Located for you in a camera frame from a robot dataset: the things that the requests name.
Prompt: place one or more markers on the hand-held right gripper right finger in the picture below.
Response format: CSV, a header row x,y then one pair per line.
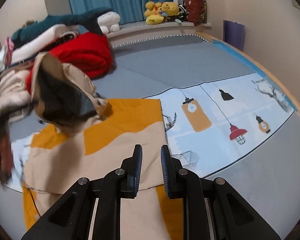
x,y
165,170

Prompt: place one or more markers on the light blue printed bed runner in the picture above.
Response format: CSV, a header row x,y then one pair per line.
x,y
240,97

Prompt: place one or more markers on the cream folded fleece blanket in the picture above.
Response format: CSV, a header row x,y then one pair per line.
x,y
12,92

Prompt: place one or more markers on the dark red cushion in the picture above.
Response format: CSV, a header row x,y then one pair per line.
x,y
195,7

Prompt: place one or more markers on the beige and mustard hooded jacket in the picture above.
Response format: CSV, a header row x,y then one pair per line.
x,y
130,135

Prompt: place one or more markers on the window sill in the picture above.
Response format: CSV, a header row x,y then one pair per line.
x,y
140,27

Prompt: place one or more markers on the yellow duck plush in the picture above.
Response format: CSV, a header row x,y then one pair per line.
x,y
152,15

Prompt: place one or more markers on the blue bed sheet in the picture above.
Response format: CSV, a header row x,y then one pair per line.
x,y
240,55

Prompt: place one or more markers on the bed with grey mat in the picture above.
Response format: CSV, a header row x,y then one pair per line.
x,y
177,65

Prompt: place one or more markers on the red folded quilt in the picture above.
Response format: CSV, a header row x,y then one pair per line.
x,y
87,52

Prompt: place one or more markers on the white and pink folded blanket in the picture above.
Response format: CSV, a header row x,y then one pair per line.
x,y
2,57

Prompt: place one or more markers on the white plush toy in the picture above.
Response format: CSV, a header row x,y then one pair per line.
x,y
110,21

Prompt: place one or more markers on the dark teal shark plush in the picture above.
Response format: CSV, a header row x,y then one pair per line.
x,y
57,20

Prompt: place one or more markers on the black white striped plush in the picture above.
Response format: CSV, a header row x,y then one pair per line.
x,y
182,12

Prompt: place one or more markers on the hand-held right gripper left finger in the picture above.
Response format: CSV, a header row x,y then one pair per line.
x,y
137,170

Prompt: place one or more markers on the yellow bear plush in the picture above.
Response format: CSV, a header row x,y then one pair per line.
x,y
170,10

